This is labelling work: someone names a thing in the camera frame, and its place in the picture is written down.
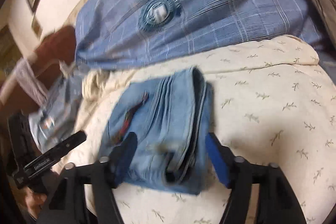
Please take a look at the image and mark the blue denim jeans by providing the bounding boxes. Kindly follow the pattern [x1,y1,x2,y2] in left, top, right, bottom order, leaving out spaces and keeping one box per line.
[98,67,213,195]

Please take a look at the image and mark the cream leaf-print bedsheet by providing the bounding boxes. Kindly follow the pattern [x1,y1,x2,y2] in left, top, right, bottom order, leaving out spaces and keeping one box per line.
[52,35,335,223]

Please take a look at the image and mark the brown wooden headboard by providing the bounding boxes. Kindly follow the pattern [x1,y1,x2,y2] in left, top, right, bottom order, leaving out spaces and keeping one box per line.
[1,25,76,118]

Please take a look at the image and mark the blue plaid pillow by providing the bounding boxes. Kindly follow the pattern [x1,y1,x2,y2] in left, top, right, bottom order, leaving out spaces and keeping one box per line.
[75,0,326,70]

